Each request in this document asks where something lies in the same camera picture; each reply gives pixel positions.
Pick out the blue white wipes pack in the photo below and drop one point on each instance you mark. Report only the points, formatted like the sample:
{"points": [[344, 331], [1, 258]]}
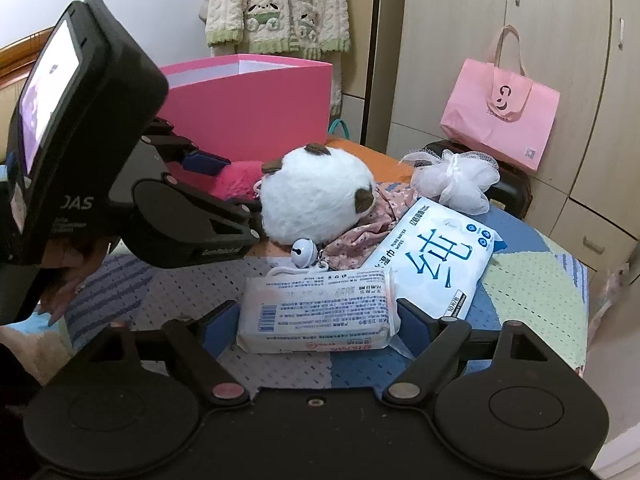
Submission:
{"points": [[436, 257]]}

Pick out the white round panda plush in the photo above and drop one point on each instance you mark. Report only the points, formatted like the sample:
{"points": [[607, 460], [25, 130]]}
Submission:
{"points": [[314, 192]]}

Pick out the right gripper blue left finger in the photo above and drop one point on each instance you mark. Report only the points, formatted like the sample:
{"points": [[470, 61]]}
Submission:
{"points": [[194, 346]]}

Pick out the silver bell with cord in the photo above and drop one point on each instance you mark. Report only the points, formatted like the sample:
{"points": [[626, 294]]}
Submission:
{"points": [[305, 260]]}

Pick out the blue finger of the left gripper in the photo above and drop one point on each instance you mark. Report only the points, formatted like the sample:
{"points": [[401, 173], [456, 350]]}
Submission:
{"points": [[233, 216], [175, 148]]}

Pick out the pink storage box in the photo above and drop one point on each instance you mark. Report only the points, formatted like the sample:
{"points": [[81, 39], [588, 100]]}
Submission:
{"points": [[249, 106]]}

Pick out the black suitcase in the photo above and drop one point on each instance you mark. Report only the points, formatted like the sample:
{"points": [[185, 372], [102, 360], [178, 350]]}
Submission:
{"points": [[512, 193]]}

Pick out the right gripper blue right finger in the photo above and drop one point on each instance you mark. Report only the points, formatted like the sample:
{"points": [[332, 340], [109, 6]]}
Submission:
{"points": [[436, 344]]}

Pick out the pink floral cloth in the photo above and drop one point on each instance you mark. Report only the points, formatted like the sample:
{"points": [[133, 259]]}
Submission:
{"points": [[351, 249]]}

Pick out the pink tote bag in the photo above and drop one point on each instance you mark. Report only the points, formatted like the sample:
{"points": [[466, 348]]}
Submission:
{"points": [[502, 113]]}

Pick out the cream knit cardigan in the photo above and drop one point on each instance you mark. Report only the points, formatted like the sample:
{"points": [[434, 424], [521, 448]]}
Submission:
{"points": [[308, 28]]}

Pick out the white mesh bath puff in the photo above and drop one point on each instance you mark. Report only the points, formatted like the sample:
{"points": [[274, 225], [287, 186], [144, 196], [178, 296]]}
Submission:
{"points": [[455, 180]]}

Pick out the white wet wipes pack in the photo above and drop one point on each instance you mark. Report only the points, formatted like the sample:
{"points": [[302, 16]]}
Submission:
{"points": [[338, 311]]}

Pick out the pink fluffy plush toy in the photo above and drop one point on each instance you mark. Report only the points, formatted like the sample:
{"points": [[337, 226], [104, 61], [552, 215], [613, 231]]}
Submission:
{"points": [[236, 180]]}

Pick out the person's left hand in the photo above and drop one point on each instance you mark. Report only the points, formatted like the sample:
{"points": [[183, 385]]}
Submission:
{"points": [[76, 267]]}

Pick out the beige wooden wardrobe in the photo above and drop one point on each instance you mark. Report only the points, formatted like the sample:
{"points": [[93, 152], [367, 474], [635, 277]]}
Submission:
{"points": [[407, 55]]}

